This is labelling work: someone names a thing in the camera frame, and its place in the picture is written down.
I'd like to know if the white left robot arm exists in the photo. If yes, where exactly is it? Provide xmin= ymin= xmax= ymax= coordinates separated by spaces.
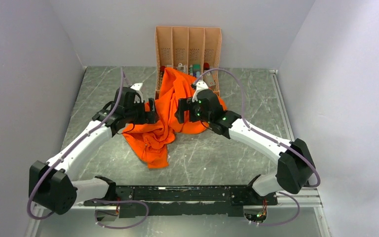
xmin=27 ymin=92 xmax=158 ymax=217

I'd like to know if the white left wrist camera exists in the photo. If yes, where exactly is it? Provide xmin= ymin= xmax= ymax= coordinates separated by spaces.
xmin=130 ymin=83 xmax=143 ymax=94

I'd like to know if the orange jacket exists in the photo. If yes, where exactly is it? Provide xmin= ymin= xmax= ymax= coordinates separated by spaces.
xmin=121 ymin=67 xmax=228 ymax=169

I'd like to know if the grey rectangular box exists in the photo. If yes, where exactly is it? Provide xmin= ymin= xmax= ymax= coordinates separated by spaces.
xmin=203 ymin=72 xmax=216 ymax=89

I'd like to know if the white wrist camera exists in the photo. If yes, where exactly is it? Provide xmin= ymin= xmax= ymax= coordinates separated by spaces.
xmin=130 ymin=83 xmax=143 ymax=94
xmin=192 ymin=80 xmax=209 ymax=102

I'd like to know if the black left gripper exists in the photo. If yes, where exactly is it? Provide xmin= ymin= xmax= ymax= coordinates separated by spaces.
xmin=125 ymin=98 xmax=159 ymax=124

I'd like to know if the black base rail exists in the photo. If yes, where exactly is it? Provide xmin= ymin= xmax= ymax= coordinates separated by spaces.
xmin=84 ymin=185 xmax=278 ymax=219

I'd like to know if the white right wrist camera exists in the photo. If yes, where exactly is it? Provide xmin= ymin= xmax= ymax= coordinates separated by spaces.
xmin=192 ymin=80 xmax=209 ymax=102

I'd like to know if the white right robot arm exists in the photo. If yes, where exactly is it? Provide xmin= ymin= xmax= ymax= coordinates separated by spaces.
xmin=175 ymin=89 xmax=315 ymax=204

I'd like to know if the tan perforated organizer rack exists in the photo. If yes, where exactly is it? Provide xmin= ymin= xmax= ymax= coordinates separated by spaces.
xmin=155 ymin=26 xmax=222 ymax=98

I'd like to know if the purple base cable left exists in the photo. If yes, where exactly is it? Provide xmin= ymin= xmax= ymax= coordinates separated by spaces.
xmin=94 ymin=199 xmax=150 ymax=230

